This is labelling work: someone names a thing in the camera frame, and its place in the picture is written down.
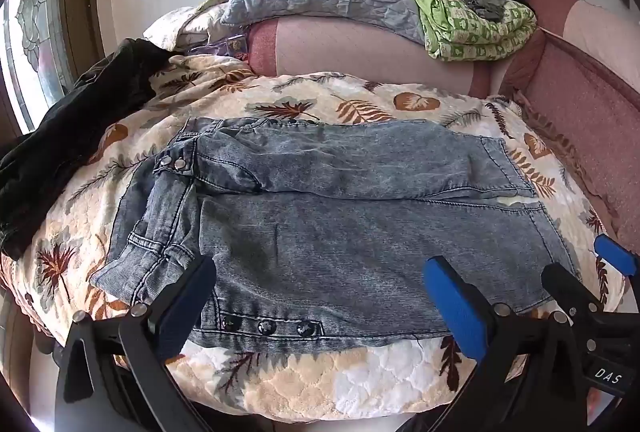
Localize green patterned cloth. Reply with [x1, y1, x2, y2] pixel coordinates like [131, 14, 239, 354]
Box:
[390, 0, 538, 62]

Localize leaf-printed blanket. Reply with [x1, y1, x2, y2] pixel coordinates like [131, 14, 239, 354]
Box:
[0, 54, 626, 419]

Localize cream cloth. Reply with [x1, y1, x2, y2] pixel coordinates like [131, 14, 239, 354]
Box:
[142, 0, 236, 53]

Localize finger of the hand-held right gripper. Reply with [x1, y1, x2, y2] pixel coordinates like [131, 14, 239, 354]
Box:
[541, 262, 603, 315]
[594, 234, 640, 278]

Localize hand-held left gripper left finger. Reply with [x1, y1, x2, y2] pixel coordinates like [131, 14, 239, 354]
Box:
[54, 254, 218, 432]

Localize blue denim pants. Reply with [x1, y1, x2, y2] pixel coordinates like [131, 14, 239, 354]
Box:
[90, 116, 583, 355]

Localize grey cloth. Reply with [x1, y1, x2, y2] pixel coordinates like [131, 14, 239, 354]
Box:
[460, 0, 508, 23]

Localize black pants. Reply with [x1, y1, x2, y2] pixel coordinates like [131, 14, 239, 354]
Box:
[0, 38, 173, 260]

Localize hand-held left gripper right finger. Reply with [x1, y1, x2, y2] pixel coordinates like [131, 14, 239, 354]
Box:
[422, 256, 587, 432]

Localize purple plastic wrapper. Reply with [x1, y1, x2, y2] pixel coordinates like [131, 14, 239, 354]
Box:
[190, 34, 249, 60]

